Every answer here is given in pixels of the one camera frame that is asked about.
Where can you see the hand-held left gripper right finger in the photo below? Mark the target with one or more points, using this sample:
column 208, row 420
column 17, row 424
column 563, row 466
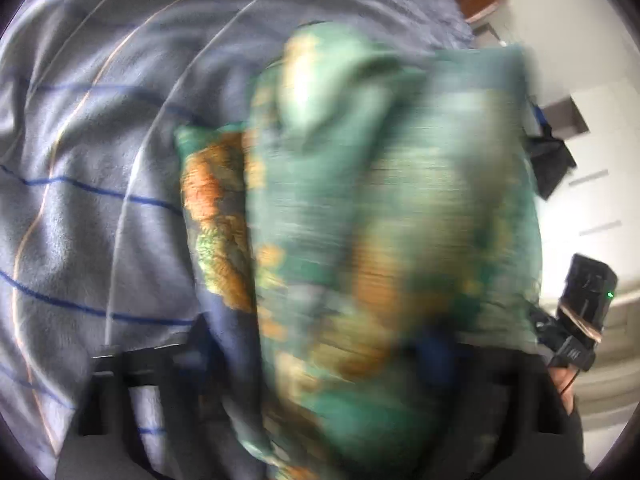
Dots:
column 500, row 400

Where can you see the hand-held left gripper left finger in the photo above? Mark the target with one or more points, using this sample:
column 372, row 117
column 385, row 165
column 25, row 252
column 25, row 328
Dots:
column 150, row 375

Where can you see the green printed padded jacket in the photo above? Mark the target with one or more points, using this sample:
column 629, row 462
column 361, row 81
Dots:
column 375, row 235

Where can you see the person's right hand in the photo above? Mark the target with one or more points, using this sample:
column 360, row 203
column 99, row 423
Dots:
column 562, row 385

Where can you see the white wardrobe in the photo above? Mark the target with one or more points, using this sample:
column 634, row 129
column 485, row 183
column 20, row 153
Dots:
column 600, row 200

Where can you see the blue checked bed blanket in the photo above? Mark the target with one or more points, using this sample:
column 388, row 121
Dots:
column 100, row 160

